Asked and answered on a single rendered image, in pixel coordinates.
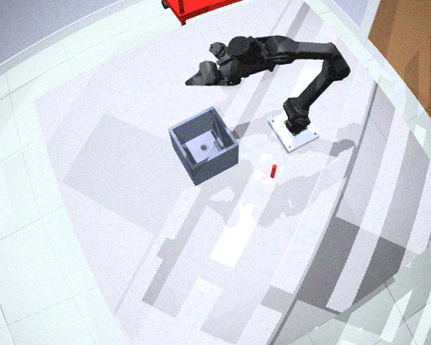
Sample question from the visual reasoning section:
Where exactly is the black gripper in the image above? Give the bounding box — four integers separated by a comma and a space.
185, 56, 250, 86

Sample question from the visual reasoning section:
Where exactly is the red peg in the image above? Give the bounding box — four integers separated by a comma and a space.
271, 164, 277, 178

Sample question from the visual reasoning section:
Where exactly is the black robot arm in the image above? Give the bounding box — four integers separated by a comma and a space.
209, 35, 351, 136

